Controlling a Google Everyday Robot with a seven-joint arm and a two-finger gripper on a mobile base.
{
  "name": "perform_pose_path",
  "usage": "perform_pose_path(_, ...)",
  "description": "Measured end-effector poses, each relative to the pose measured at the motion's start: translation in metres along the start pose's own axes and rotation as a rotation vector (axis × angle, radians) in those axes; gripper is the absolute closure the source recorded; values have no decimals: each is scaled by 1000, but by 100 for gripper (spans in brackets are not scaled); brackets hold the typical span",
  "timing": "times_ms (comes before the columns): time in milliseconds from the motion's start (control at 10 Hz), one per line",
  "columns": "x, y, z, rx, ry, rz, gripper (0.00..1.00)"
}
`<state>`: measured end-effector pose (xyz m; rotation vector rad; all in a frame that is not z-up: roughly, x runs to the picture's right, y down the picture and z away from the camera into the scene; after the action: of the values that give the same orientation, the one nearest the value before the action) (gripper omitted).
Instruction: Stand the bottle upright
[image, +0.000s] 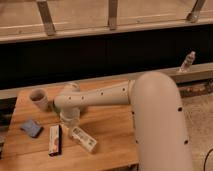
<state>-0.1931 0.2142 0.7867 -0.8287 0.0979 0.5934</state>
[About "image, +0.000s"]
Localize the left metal railing post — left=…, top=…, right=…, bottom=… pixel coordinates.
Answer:
left=36, top=0, right=56, bottom=36

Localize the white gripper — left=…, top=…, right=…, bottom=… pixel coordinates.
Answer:
left=60, top=110, right=80, bottom=127

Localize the blue sponge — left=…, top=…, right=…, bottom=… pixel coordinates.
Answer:
left=20, top=119, right=43, bottom=138

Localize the green round plate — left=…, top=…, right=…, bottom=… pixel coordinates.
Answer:
left=52, top=101, right=60, bottom=114

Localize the clear bottle on ledge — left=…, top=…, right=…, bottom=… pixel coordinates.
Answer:
left=179, top=51, right=196, bottom=73

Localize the grey ceramic cup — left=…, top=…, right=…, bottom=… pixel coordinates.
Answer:
left=29, top=89, right=49, bottom=111

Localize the long flat snack box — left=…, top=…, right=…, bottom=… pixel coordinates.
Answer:
left=49, top=125, right=62, bottom=156

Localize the right metal railing post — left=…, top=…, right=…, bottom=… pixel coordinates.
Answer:
left=186, top=0, right=206, bottom=23

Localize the metal railing post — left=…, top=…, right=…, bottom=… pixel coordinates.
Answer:
left=186, top=0, right=206, bottom=23
left=108, top=0, right=118, bottom=30
left=36, top=0, right=56, bottom=36

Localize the middle metal railing post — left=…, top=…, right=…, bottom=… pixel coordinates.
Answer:
left=108, top=0, right=118, bottom=30

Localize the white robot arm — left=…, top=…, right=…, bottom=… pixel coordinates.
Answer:
left=54, top=72, right=194, bottom=171

